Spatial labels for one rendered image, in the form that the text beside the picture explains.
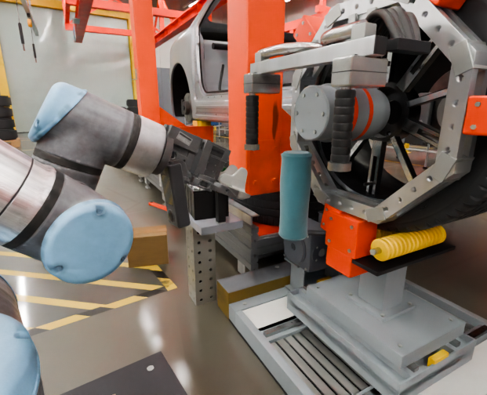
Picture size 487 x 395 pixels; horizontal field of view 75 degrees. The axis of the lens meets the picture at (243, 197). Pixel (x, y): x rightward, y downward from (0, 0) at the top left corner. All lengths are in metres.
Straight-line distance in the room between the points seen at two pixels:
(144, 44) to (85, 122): 2.66
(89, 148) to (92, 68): 13.34
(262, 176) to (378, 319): 0.64
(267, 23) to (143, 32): 1.96
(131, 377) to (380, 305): 0.76
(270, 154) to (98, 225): 1.00
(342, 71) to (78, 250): 0.50
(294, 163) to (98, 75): 13.11
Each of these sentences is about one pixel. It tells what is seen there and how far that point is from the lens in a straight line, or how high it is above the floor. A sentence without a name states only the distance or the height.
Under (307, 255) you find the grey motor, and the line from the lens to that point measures 1.29.
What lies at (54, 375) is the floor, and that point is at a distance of 1.38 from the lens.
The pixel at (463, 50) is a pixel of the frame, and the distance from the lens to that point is 0.76.
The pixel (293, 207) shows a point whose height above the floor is 0.59.
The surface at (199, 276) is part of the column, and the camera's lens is 1.47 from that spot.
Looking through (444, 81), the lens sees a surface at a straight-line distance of 1.42.
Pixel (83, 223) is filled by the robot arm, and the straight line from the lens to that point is 0.35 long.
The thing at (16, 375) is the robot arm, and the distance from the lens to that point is 0.37.
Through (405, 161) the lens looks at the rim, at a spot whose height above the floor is 0.73.
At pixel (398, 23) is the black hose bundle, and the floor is 1.01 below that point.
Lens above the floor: 0.87
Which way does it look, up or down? 16 degrees down
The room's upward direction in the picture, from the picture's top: straight up
